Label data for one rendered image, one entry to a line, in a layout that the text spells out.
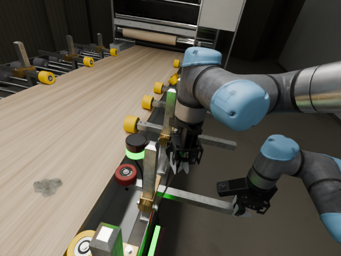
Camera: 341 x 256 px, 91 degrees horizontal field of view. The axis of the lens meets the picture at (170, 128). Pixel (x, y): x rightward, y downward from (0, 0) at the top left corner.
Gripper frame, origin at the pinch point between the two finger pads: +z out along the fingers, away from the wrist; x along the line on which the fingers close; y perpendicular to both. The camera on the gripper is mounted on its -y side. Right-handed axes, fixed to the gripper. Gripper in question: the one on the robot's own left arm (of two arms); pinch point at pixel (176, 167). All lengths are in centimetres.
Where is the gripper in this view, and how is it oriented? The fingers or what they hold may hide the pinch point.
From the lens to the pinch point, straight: 55.7
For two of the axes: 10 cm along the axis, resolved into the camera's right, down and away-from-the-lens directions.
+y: 1.5, 5.7, -8.1
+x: 9.8, 0.1, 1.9
